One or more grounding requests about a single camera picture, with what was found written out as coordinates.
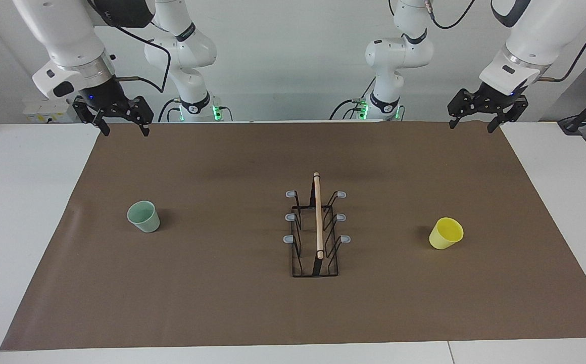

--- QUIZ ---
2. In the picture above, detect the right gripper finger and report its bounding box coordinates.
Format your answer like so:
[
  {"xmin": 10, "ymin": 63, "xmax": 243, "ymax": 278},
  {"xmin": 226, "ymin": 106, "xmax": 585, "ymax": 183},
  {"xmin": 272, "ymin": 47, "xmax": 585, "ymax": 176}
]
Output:
[
  {"xmin": 121, "ymin": 96, "xmax": 154, "ymax": 137},
  {"xmin": 73, "ymin": 99, "xmax": 111, "ymax": 136}
]

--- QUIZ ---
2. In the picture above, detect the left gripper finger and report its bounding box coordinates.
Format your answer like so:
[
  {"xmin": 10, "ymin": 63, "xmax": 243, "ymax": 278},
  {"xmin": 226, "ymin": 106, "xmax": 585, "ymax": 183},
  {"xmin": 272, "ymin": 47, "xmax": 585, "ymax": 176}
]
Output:
[
  {"xmin": 448, "ymin": 88, "xmax": 481, "ymax": 129},
  {"xmin": 487, "ymin": 95, "xmax": 529, "ymax": 133}
]

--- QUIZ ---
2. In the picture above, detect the pale green plastic cup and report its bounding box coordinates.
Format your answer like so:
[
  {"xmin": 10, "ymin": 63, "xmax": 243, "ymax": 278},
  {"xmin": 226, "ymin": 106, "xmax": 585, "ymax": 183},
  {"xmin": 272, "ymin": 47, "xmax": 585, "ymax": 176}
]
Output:
[{"xmin": 127, "ymin": 201, "xmax": 161, "ymax": 234}]

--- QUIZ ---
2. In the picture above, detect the yellow plastic cup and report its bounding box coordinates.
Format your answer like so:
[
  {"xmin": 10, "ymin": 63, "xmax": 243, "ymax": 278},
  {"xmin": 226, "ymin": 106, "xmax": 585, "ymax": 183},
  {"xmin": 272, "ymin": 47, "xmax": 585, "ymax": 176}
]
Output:
[{"xmin": 428, "ymin": 217, "xmax": 464, "ymax": 250}]

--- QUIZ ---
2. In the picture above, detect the white power strip box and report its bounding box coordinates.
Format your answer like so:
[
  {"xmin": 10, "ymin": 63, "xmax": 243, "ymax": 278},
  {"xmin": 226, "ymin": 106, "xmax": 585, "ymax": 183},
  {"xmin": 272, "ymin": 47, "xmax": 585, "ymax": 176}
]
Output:
[{"xmin": 23, "ymin": 99, "xmax": 79, "ymax": 123}]

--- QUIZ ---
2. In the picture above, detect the brown table mat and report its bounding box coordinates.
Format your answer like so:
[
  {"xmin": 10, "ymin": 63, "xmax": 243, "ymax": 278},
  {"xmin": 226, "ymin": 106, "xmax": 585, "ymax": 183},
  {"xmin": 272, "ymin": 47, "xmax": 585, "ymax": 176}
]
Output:
[{"xmin": 0, "ymin": 120, "xmax": 586, "ymax": 352}]

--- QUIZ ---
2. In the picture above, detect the black base cable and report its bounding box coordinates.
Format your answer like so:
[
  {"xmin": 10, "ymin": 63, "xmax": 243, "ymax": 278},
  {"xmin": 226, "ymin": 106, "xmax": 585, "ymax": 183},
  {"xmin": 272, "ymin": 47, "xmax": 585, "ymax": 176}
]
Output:
[
  {"xmin": 158, "ymin": 99, "xmax": 180, "ymax": 123},
  {"xmin": 329, "ymin": 76, "xmax": 377, "ymax": 120}
]

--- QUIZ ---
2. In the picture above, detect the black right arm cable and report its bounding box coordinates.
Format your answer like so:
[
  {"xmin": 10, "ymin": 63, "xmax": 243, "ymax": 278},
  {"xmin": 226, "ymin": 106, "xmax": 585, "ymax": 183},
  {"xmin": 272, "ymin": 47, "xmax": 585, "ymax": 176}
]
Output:
[{"xmin": 88, "ymin": 0, "xmax": 172, "ymax": 94}]

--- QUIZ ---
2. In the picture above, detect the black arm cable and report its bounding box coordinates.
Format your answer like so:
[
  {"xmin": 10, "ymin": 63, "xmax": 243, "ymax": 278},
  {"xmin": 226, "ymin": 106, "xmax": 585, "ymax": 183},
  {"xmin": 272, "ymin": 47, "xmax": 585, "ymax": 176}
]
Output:
[
  {"xmin": 88, "ymin": 0, "xmax": 172, "ymax": 94},
  {"xmin": 424, "ymin": 0, "xmax": 586, "ymax": 84}
]

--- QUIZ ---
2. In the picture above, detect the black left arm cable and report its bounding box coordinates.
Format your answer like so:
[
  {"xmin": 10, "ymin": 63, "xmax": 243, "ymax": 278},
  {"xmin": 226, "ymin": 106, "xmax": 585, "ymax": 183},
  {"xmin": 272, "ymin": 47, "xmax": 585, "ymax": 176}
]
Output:
[{"xmin": 424, "ymin": 0, "xmax": 586, "ymax": 84}]

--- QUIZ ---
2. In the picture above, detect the black wire cup rack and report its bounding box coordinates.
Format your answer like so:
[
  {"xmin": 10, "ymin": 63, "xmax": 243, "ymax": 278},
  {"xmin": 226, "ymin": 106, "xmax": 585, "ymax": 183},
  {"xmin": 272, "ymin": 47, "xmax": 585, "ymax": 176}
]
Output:
[{"xmin": 284, "ymin": 172, "xmax": 352, "ymax": 278}]

